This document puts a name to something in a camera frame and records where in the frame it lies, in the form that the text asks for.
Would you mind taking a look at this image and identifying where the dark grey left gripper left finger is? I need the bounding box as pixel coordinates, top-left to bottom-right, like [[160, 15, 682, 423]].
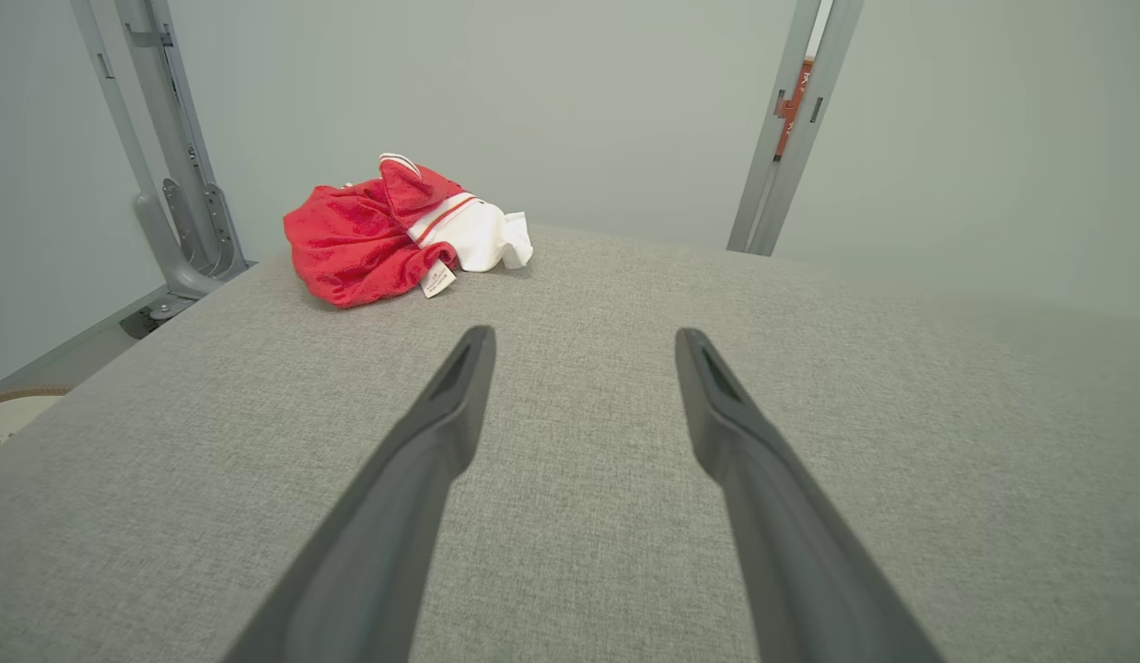
[[222, 324, 497, 663]]

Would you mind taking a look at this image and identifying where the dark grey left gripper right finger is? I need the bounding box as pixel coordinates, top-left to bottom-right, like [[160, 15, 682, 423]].
[[674, 327, 944, 663]]

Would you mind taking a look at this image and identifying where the red and white jersey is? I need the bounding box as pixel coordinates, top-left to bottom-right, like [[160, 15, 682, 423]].
[[283, 153, 534, 309]]

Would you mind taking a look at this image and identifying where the orange label strip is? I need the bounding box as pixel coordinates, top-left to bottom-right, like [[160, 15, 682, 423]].
[[774, 57, 815, 162]]

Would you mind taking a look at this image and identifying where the grey partition stand with foot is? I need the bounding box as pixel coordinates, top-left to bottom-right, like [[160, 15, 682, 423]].
[[70, 0, 255, 340]]

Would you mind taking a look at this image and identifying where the grey partition post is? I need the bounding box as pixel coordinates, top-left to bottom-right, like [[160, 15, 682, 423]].
[[727, 0, 866, 257]]

